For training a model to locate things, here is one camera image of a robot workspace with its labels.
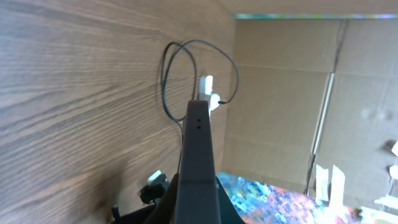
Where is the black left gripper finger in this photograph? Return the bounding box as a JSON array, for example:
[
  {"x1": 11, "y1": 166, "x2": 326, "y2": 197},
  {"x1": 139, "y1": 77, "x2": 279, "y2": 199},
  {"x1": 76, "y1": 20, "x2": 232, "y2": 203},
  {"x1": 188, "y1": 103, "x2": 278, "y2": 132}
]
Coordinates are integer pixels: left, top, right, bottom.
[{"x1": 216, "y1": 177, "x2": 245, "y2": 224}]

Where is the Galaxy smartphone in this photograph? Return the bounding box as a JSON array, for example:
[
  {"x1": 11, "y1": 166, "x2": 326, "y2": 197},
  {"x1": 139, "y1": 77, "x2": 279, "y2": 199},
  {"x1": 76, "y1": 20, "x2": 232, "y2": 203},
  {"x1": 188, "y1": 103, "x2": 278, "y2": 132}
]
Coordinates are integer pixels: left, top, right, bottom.
[{"x1": 175, "y1": 100, "x2": 221, "y2": 224}]

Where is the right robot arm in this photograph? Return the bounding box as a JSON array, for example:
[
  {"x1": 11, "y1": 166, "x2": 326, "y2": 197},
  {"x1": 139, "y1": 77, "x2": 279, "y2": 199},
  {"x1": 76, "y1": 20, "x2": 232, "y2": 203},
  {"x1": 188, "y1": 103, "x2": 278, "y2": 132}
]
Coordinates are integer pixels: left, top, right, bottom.
[{"x1": 111, "y1": 204, "x2": 155, "y2": 224}]

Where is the white charger plug adapter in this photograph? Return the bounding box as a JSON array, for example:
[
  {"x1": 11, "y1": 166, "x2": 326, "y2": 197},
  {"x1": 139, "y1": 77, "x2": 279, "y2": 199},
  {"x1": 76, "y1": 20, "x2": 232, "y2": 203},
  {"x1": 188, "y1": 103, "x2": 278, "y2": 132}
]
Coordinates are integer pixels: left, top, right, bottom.
[{"x1": 209, "y1": 94, "x2": 221, "y2": 111}]

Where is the white power strip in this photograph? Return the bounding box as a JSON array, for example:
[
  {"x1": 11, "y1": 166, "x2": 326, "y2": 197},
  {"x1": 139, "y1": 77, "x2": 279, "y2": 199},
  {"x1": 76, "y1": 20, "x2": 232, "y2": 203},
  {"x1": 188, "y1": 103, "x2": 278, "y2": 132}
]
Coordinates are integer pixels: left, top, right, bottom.
[{"x1": 198, "y1": 75, "x2": 215, "y2": 118}]

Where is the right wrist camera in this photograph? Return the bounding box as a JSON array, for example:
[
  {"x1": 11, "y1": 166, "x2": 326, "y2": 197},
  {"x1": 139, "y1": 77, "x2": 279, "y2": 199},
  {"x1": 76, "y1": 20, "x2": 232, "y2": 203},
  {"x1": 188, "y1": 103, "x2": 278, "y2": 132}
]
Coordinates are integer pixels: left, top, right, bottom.
[{"x1": 139, "y1": 170, "x2": 170, "y2": 205}]

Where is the black charger cable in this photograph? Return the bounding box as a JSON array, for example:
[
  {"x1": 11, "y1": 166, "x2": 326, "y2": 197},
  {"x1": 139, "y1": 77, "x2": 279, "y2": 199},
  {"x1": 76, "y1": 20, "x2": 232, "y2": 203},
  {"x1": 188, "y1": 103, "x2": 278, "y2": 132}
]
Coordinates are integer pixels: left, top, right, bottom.
[{"x1": 160, "y1": 39, "x2": 240, "y2": 175}]

